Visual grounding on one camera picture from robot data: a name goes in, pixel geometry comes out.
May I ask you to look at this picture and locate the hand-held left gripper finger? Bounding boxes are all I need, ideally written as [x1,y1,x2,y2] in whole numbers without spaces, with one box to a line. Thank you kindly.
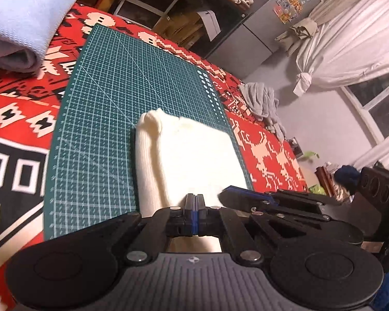
[197,194,332,264]
[57,194,197,264]

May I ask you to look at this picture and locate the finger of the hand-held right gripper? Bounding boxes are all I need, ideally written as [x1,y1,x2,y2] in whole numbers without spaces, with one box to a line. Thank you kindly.
[224,186,324,207]
[218,192,332,225]

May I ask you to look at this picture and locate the white knit vest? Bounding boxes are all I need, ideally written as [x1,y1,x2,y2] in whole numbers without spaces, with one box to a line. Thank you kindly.
[131,108,255,253]

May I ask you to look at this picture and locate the dark blue fuzzy ball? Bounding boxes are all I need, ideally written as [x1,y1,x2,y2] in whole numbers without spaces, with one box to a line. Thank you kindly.
[335,165,361,190]

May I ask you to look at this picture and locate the green potted plant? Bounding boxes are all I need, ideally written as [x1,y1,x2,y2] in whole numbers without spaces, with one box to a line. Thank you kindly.
[300,151,328,196]

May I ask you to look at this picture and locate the crumpled grey garment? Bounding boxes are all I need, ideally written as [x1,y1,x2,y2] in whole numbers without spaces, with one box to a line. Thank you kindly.
[239,82,287,141]

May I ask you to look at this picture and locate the window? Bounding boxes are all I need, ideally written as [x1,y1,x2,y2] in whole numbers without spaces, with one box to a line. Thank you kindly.
[342,66,389,143]

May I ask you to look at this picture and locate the green cutting mat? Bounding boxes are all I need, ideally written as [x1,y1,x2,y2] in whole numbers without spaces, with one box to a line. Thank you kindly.
[44,23,255,242]

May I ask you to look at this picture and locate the grey refrigerator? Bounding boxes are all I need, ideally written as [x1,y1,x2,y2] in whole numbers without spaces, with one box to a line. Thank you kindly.
[207,0,321,78]

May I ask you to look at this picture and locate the white tied curtain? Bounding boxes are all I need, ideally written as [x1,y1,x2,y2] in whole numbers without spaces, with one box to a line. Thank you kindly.
[287,0,389,97]

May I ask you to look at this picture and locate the beige hanging bag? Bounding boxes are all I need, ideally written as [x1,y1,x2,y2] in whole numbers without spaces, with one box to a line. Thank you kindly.
[275,18,319,56]

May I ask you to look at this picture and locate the white open carton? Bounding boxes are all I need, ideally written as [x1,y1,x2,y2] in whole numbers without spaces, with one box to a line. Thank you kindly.
[196,10,221,41]

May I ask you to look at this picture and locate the group of fridge magnets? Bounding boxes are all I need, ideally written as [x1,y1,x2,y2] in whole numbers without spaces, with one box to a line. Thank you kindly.
[273,0,316,25]

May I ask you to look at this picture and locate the red patterned blanket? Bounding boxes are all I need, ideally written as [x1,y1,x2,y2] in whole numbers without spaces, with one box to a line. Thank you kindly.
[0,3,308,311]

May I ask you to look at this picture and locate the white plastic drawer unit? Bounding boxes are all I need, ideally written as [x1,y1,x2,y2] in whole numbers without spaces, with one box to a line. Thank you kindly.
[112,0,185,30]

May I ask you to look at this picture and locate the light blue folded sweater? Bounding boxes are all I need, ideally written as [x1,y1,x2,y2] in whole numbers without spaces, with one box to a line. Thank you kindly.
[0,0,86,73]

